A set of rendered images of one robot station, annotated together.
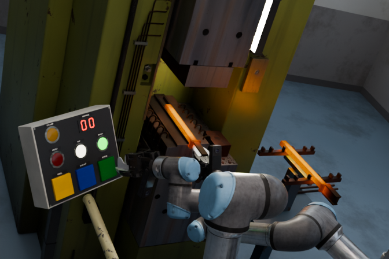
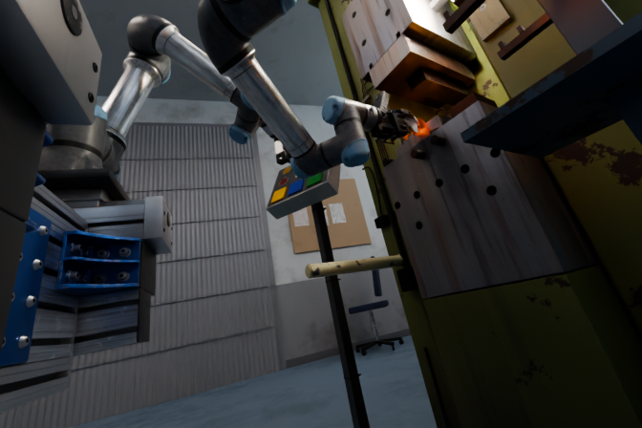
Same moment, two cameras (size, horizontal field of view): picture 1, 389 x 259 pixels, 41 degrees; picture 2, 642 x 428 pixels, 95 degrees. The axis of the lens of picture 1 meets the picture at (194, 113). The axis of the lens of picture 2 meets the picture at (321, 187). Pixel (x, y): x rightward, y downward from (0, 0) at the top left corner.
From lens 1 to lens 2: 2.40 m
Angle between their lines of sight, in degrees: 98
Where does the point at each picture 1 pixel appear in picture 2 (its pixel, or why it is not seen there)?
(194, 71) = (374, 72)
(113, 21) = not seen: hidden behind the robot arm
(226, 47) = (384, 31)
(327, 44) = not seen: outside the picture
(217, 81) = (397, 56)
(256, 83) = (494, 13)
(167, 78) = not seen: hidden behind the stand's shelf
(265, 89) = (529, 2)
